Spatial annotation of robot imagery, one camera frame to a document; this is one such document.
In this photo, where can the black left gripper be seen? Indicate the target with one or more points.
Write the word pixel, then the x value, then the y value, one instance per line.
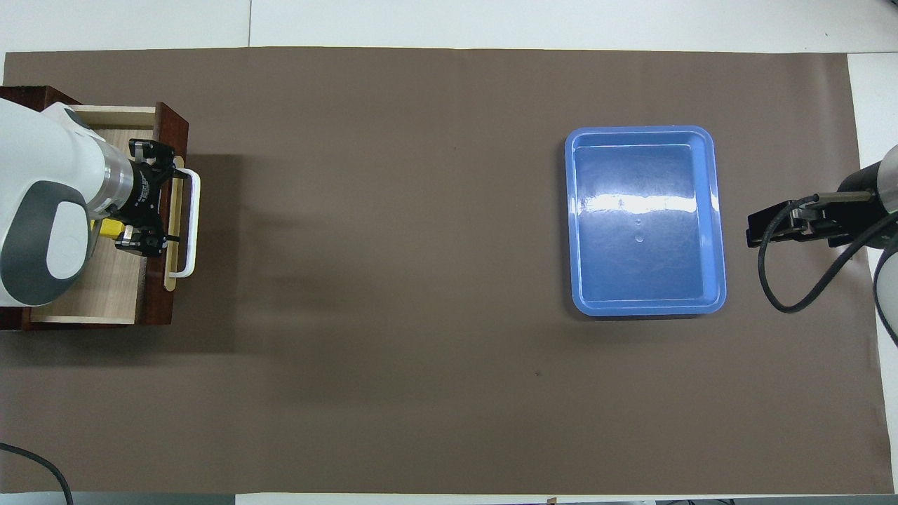
pixel 140 195

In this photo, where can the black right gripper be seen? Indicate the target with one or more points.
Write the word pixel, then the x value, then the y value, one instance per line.
pixel 852 228

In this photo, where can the yellow cube block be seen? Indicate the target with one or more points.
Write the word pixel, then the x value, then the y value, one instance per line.
pixel 105 228

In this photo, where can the wooden drawer dark front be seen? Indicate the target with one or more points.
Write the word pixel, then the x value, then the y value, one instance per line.
pixel 105 287

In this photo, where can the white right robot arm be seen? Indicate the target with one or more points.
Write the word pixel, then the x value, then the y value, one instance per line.
pixel 889 280

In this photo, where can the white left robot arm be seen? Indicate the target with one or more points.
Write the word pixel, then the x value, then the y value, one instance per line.
pixel 42 210

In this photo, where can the blue plastic tray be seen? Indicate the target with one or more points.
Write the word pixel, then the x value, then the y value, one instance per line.
pixel 610 280

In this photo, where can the brown table mat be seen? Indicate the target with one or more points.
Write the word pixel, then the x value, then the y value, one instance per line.
pixel 421 351

